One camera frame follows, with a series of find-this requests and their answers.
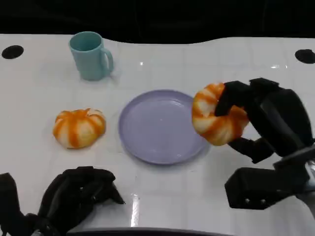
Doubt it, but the lilac plate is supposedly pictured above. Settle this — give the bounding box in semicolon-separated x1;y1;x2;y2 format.
118;89;210;165

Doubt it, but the black table cable hole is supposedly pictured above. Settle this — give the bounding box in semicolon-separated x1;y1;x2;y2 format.
1;45;25;59
294;49;315;64

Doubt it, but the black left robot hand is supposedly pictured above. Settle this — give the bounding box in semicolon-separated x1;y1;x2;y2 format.
36;166;126;233

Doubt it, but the orange and white bread roll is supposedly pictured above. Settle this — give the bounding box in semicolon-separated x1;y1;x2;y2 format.
52;108;107;149
191;83;251;147

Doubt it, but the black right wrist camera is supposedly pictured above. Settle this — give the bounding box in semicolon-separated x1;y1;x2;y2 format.
224;145;315;210

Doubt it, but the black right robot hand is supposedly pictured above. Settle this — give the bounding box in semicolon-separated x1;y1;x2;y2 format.
214;78;315;165

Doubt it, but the pale green mug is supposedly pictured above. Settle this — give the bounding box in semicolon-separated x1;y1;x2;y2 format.
68;31;114;81

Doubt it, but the dark robot torso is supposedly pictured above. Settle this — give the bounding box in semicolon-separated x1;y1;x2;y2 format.
66;227;237;236

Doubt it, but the black backdrop cloth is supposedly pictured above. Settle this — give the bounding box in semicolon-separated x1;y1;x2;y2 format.
0;0;315;46

